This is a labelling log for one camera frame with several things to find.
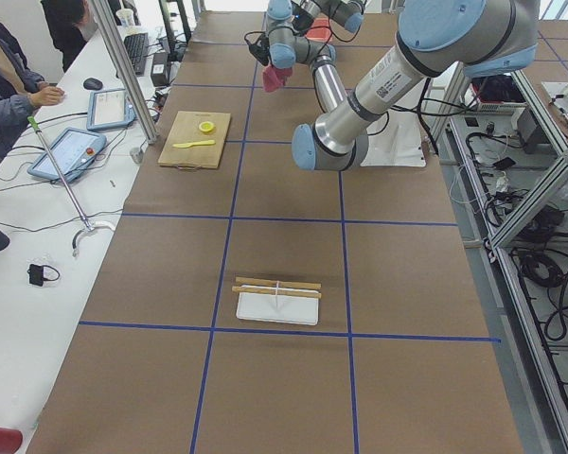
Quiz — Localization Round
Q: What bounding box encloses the magenta cloth towel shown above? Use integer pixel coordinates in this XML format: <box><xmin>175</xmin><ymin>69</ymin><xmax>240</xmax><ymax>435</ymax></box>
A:
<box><xmin>262</xmin><ymin>65</ymin><xmax>293</xmax><ymax>93</ymax></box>

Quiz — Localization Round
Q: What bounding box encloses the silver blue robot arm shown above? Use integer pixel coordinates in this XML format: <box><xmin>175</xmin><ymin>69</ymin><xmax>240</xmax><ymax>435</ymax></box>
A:
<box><xmin>292</xmin><ymin>0</ymin><xmax>540</xmax><ymax>171</ymax></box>
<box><xmin>262</xmin><ymin>1</ymin><xmax>364</xmax><ymax>114</ymax></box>

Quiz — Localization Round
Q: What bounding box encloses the wooden rack rod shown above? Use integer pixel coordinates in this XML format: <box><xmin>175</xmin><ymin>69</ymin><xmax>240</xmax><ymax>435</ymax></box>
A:
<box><xmin>235</xmin><ymin>277</ymin><xmax>322</xmax><ymax>290</ymax></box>
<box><xmin>232</xmin><ymin>286</ymin><xmax>322</xmax><ymax>299</ymax></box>

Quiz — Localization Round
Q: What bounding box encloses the white towel rack base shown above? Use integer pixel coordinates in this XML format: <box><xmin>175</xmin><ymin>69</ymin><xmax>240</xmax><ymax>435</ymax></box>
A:
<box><xmin>236</xmin><ymin>293</ymin><xmax>320</xmax><ymax>325</ymax></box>

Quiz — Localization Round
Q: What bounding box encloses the yellow plastic knife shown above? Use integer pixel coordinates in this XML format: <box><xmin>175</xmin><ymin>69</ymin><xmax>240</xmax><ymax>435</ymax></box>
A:
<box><xmin>172</xmin><ymin>139</ymin><xmax>216</xmax><ymax>149</ymax></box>

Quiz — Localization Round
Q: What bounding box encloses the yellow lemon slice toy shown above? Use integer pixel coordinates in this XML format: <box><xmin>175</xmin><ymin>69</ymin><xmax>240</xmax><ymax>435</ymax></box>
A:
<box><xmin>198</xmin><ymin>121</ymin><xmax>215</xmax><ymax>134</ymax></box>

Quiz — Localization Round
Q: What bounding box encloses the bamboo cutting board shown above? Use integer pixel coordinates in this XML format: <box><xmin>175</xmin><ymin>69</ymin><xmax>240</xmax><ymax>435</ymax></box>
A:
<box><xmin>158</xmin><ymin>111</ymin><xmax>231</xmax><ymax>169</ymax></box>

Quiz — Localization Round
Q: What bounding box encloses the reacher grabber stick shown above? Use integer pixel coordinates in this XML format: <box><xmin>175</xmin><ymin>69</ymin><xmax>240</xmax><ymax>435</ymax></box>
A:
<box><xmin>27</xmin><ymin>115</ymin><xmax>115</xmax><ymax>257</ymax></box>

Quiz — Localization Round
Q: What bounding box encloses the pink plastic bin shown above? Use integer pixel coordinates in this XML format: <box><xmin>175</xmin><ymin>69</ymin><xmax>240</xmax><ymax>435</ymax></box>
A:
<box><xmin>306</xmin><ymin>16</ymin><xmax>331</xmax><ymax>43</ymax></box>

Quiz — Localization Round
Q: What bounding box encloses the blue teach pendant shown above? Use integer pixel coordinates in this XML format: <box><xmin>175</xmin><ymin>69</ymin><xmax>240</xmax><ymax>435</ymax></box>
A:
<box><xmin>86</xmin><ymin>88</ymin><xmax>136</xmax><ymax>131</ymax></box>
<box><xmin>27</xmin><ymin>128</ymin><xmax>107</xmax><ymax>183</ymax></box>

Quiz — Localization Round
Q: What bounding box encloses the black keyboard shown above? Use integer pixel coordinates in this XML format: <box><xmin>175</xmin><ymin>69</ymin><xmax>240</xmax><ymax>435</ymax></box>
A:
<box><xmin>123</xmin><ymin>32</ymin><xmax>149</xmax><ymax>75</ymax></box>

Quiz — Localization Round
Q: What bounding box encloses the black computer mouse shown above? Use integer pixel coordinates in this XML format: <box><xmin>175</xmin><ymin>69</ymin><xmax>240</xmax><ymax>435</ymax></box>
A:
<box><xmin>83</xmin><ymin>78</ymin><xmax>103</xmax><ymax>91</ymax></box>

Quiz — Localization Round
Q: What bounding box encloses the white paper cup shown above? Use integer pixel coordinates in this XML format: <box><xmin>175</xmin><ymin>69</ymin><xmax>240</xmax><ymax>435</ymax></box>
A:
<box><xmin>115</xmin><ymin>9</ymin><xmax>135</xmax><ymax>27</ymax></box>

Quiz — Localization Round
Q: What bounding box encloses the standing person in black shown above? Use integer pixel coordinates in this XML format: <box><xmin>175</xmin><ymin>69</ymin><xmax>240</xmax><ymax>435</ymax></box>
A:
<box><xmin>41</xmin><ymin>0</ymin><xmax>98</xmax><ymax>72</ymax></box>

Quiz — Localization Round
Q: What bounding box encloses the seated person in jacket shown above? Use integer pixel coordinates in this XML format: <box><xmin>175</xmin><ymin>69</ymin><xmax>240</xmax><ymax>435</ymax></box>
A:
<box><xmin>0</xmin><ymin>23</ymin><xmax>65</xmax><ymax>161</ymax></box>

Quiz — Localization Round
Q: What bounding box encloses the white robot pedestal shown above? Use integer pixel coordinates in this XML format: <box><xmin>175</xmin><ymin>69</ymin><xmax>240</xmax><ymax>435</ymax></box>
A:
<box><xmin>361</xmin><ymin>109</ymin><xmax>426</xmax><ymax>167</ymax></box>

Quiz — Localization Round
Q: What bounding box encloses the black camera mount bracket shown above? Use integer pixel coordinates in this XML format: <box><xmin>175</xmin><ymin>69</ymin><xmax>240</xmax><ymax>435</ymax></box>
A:
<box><xmin>243</xmin><ymin>31</ymin><xmax>271</xmax><ymax>67</ymax></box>

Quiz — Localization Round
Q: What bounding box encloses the aluminium frame post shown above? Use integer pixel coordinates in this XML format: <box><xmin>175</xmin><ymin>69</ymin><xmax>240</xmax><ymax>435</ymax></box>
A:
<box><xmin>88</xmin><ymin>0</ymin><xmax>158</xmax><ymax>145</ymax></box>

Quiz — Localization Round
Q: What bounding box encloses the small black strap gadget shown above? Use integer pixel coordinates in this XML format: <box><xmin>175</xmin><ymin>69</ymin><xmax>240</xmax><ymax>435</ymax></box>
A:
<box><xmin>27</xmin><ymin>264</ymin><xmax>61</xmax><ymax>287</ymax></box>

